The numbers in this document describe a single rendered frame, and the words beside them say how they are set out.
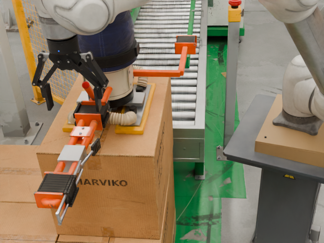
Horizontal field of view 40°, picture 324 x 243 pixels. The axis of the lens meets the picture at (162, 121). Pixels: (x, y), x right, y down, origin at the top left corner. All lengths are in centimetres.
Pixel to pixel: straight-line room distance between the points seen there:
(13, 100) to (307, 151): 208
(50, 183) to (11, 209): 82
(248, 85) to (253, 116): 180
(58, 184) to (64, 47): 34
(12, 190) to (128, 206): 64
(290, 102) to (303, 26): 52
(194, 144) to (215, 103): 133
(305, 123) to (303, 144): 10
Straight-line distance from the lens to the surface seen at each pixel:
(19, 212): 194
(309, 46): 135
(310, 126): 180
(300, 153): 174
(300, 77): 169
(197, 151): 223
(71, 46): 111
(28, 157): 222
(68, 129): 159
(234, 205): 262
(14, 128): 331
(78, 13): 87
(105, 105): 142
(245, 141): 183
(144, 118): 158
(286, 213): 206
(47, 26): 109
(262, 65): 412
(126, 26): 149
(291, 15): 123
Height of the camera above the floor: 183
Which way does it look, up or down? 34 degrees down
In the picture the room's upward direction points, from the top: 3 degrees counter-clockwise
